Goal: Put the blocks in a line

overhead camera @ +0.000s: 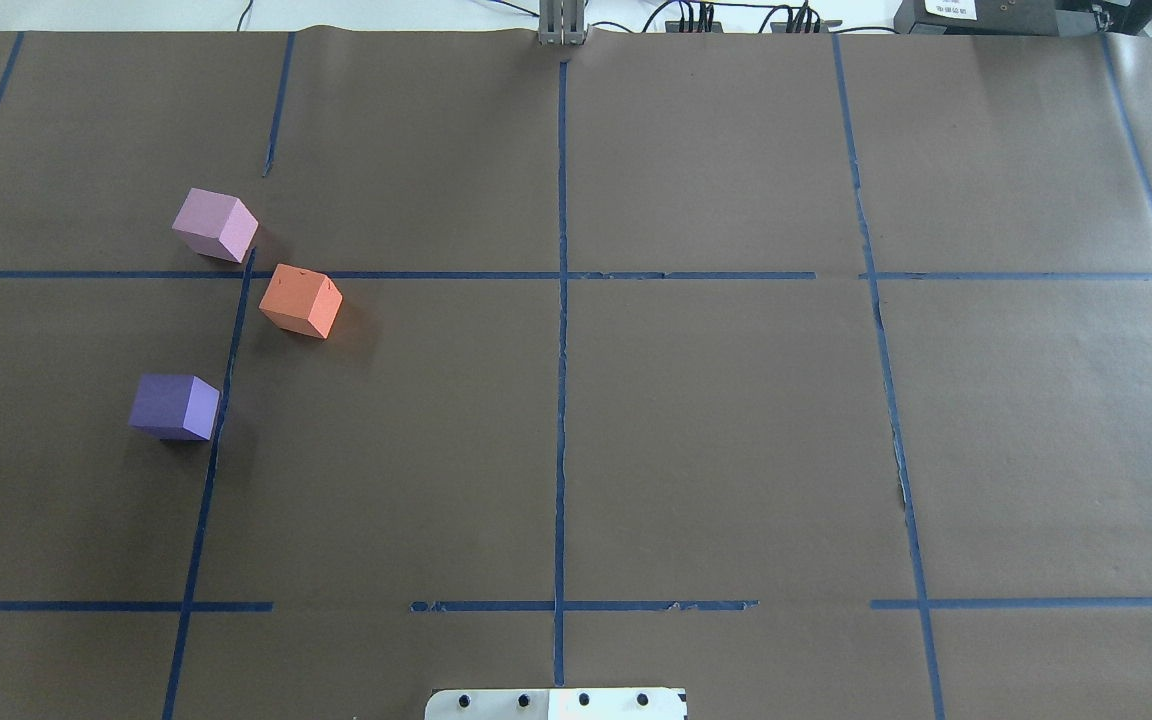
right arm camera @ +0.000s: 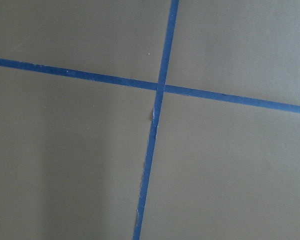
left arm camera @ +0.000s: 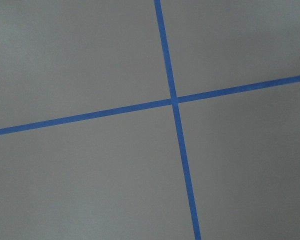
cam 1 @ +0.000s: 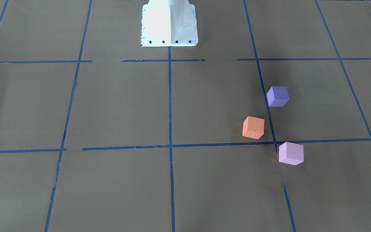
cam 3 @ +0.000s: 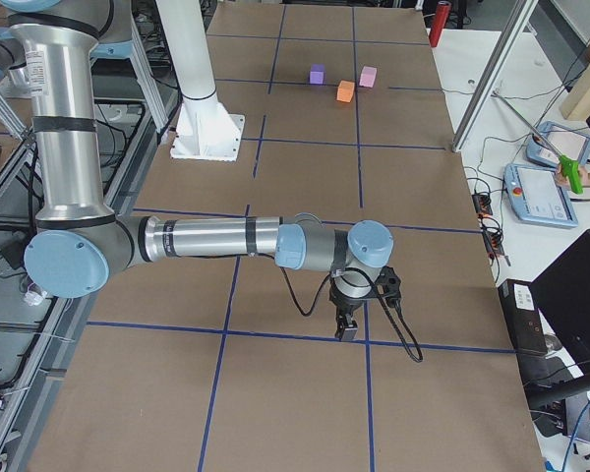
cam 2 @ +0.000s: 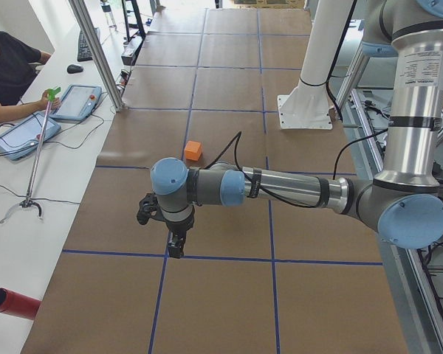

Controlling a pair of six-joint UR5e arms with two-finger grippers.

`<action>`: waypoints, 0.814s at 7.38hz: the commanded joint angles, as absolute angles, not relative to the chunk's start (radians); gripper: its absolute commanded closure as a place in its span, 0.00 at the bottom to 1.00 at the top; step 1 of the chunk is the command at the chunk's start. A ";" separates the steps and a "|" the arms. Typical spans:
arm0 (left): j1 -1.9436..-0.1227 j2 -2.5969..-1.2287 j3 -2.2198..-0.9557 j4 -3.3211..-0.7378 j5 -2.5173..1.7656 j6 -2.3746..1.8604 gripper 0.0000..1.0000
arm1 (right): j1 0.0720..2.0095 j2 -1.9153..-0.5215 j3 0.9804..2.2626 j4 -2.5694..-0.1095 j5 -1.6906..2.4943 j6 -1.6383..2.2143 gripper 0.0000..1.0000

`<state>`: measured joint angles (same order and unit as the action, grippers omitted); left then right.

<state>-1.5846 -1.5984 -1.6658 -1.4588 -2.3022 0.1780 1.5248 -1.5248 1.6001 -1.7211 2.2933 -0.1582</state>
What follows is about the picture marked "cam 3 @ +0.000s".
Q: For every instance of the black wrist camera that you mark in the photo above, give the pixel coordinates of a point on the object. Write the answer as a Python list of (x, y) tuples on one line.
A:
[(389, 284)]

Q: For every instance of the black power strip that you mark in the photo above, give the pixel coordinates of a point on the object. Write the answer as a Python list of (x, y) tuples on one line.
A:
[(482, 203)]

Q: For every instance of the near teach pendant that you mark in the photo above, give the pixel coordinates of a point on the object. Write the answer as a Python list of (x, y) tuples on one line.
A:
[(536, 198)]

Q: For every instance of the pink foam block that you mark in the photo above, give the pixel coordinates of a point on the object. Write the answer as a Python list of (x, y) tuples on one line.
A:
[(368, 77)]

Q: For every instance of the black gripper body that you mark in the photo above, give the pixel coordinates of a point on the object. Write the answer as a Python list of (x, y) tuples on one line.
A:
[(344, 307)]

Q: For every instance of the far teach pendant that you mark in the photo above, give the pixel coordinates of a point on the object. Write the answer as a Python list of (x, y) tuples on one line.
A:
[(574, 144)]

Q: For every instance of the black computer box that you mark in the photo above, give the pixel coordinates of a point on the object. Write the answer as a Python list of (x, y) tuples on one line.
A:
[(522, 318)]

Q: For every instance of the person hand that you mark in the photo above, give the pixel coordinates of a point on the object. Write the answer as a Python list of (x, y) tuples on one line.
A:
[(563, 181)]

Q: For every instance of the teach pendant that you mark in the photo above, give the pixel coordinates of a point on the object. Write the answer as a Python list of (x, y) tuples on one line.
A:
[(574, 144), (536, 198)]

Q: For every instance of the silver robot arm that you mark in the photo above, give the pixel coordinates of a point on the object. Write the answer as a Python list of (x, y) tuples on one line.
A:
[(81, 242)]

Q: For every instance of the green handled reacher grabber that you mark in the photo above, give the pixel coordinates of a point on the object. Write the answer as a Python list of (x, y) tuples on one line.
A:
[(568, 166)]

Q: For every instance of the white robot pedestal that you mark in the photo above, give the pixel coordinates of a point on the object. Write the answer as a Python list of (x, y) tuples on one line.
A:
[(205, 130)]

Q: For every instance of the purple foam block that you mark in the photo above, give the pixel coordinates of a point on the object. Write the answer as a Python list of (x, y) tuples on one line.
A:
[(317, 74)]

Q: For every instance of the black monitor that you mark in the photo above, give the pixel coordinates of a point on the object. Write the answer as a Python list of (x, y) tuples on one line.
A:
[(562, 294)]

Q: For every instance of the red cylinder tube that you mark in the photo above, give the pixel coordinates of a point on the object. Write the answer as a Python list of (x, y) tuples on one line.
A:
[(438, 23)]

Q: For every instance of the orange foam block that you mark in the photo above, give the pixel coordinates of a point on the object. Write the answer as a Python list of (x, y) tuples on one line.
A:
[(345, 91)]

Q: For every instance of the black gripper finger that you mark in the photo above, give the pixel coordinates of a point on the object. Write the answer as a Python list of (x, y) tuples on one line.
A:
[(346, 327)]

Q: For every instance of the aluminium frame post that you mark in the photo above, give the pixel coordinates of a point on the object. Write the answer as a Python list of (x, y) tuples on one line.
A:
[(514, 26)]

